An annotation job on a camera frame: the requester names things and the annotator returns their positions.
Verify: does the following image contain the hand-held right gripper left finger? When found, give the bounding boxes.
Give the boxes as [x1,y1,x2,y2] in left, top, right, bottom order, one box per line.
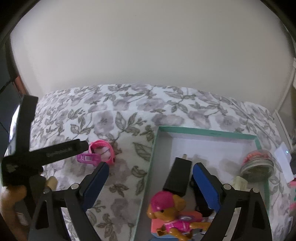
[28,162,110,241]

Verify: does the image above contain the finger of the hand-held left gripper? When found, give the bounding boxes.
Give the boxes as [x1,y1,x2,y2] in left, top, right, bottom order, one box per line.
[78,139,90,153]
[14,95,39,155]

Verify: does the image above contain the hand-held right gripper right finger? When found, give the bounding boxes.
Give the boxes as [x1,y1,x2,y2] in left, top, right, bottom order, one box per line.
[192,162,273,241]

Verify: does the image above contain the black toy car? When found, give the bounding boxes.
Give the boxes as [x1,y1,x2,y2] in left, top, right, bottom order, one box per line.
[191,176,214,217]

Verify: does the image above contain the pink toy watch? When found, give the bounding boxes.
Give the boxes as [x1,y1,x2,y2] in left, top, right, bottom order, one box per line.
[77,140,116,165]

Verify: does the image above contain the black power adapter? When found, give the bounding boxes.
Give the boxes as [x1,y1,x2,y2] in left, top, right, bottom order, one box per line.
[163,155,192,197]

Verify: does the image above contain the cream hair claw clip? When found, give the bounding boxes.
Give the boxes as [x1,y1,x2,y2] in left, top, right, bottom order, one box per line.
[232,176,249,192]

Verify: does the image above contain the teal cardboard box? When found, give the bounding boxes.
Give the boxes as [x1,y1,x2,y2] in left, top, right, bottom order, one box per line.
[133,126,271,241]

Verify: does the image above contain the dog figure with pink helmet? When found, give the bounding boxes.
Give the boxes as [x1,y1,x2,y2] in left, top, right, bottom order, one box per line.
[147,191,211,239]

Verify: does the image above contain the round tin of beads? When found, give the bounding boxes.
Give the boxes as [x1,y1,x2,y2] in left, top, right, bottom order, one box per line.
[239,149,274,183]

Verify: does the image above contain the person's left hand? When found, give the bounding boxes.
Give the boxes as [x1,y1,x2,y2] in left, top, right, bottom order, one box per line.
[0,184,27,232]

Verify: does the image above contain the floral blanket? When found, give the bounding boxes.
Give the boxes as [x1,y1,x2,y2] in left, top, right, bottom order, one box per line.
[5,83,292,241]

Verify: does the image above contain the white power strip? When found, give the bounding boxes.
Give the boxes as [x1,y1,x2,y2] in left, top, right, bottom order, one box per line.
[275,142,296,183]

